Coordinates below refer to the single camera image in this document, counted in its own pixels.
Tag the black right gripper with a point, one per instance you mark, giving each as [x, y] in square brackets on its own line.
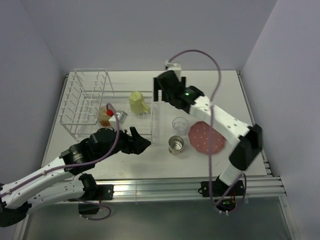
[156, 88]

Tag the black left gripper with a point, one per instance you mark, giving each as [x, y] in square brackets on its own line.
[135, 143]

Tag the yellow-green mug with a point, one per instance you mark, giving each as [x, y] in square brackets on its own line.
[137, 103]

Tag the beige bowl with flower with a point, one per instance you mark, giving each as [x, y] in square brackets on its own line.
[103, 117]

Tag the clear drinking glass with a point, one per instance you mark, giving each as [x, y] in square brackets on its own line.
[180, 126]

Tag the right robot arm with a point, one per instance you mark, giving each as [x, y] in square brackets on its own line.
[247, 141]

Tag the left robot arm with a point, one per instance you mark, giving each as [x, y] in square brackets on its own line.
[65, 178]

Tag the small steel cup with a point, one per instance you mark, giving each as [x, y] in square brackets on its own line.
[175, 145]

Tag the pink dotted plate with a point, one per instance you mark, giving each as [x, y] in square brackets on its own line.
[199, 139]

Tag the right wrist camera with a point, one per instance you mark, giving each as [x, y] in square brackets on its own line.
[175, 67]

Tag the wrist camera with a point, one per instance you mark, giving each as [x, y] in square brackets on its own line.
[175, 67]
[121, 116]

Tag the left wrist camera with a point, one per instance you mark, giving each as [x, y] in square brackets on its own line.
[121, 116]

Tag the aluminium rail frame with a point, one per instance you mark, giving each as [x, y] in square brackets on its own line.
[172, 188]

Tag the white wire dish rack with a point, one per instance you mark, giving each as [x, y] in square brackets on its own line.
[86, 95]

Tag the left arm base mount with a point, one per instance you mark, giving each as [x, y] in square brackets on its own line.
[89, 208]

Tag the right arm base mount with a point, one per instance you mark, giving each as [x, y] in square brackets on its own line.
[229, 202]

